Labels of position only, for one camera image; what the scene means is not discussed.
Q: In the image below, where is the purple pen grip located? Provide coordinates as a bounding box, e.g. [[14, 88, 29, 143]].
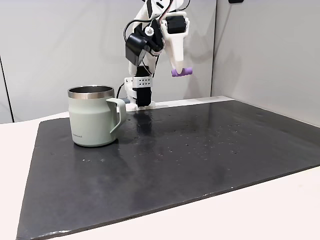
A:
[[171, 66, 194, 78]]

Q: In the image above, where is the pale green steel mug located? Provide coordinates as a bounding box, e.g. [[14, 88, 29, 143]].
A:
[[67, 85, 128, 148]]

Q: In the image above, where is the black table mat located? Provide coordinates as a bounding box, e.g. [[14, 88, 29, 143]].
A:
[[16, 99, 320, 240]]

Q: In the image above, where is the black camera box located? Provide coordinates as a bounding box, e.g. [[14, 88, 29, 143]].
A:
[[124, 18, 166, 67]]

